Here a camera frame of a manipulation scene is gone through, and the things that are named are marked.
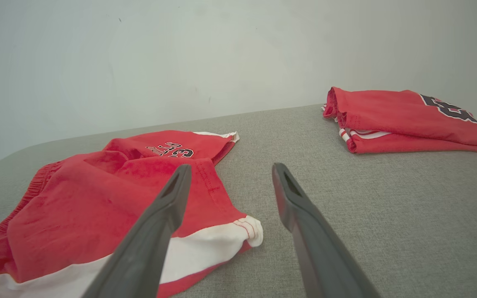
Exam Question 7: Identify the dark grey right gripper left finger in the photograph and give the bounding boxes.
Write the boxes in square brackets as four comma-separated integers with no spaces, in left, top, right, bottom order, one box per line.
[82,164,192,298]

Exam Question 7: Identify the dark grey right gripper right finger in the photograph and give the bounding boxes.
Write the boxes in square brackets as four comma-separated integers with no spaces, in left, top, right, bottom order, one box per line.
[272,163,382,298]

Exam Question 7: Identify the red and white shorts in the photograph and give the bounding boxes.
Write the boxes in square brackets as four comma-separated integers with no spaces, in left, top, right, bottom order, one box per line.
[0,130,264,298]

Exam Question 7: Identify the red basketball jersey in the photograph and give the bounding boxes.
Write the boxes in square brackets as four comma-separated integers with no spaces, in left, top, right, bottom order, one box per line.
[322,86,477,154]

